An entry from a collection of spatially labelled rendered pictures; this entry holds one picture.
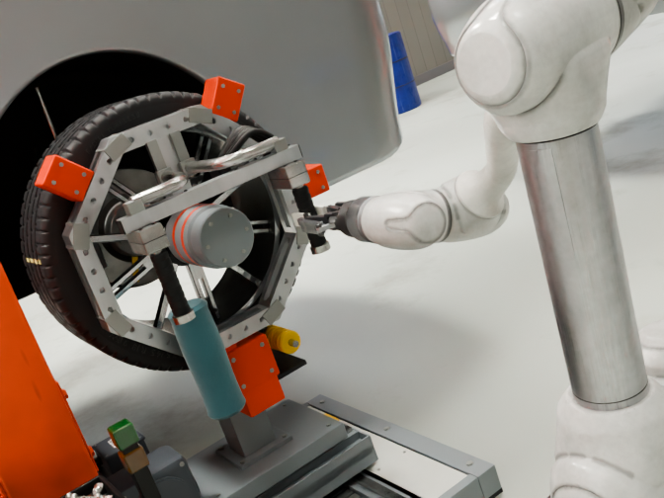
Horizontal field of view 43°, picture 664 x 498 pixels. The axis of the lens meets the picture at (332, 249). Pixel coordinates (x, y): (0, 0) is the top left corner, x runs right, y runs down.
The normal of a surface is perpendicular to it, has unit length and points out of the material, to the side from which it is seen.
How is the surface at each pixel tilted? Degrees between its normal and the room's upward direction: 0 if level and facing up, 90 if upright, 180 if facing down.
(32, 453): 90
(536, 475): 0
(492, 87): 81
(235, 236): 90
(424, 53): 90
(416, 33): 90
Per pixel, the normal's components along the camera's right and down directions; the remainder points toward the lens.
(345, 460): 0.53, 0.06
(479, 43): -0.69, 0.36
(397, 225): -0.74, 0.16
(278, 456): -0.32, -0.91
